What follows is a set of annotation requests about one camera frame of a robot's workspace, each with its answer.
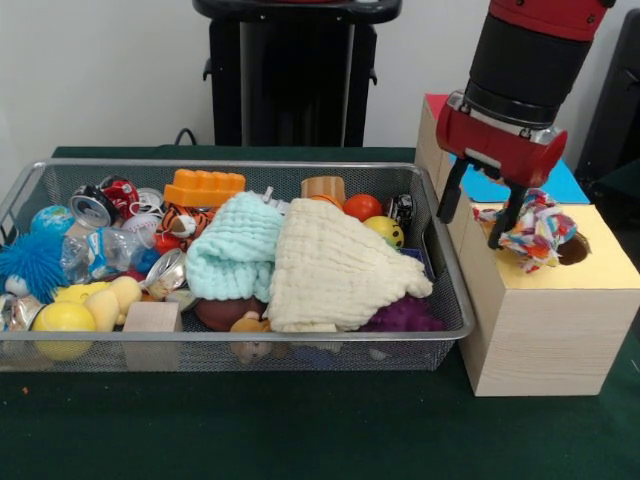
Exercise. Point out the plain wooden block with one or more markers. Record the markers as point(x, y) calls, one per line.
point(152, 320)

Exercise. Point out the plain yellow ball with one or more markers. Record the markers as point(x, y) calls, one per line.
point(64, 320)

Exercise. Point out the dark green table cloth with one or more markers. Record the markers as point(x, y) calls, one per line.
point(300, 425)
point(620, 190)

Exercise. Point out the light blue spiky ball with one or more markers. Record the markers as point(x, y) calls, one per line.
point(27, 265)

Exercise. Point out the silver mesh bin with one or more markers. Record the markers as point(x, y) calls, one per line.
point(65, 175)

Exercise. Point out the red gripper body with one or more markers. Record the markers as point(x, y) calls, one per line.
point(505, 150)

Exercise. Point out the purple knobbly ball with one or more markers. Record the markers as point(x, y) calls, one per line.
point(405, 315)

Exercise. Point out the mint green cloth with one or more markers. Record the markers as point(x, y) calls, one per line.
point(235, 245)

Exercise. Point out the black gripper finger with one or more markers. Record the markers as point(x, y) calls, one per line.
point(449, 197)
point(510, 217)

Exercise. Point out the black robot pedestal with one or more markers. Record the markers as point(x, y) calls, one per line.
point(290, 75)

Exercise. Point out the colourful polka dot cloth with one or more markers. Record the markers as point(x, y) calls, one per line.
point(542, 230)

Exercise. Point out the red-orange ball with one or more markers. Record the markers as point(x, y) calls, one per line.
point(362, 206)

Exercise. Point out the yellow smiley ball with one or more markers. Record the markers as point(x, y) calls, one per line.
point(387, 230)

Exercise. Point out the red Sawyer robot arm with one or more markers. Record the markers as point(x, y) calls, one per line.
point(530, 60)

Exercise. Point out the cream white cloth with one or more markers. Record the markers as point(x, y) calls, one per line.
point(340, 270)

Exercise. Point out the orange tiger plush toy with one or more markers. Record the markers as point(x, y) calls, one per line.
point(185, 220)

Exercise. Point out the black chair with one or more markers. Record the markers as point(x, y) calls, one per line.
point(620, 100)

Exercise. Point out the orange toy brick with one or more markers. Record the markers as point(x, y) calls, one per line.
point(205, 187)

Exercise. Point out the wooden box with three holes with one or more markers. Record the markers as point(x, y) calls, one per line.
point(540, 340)

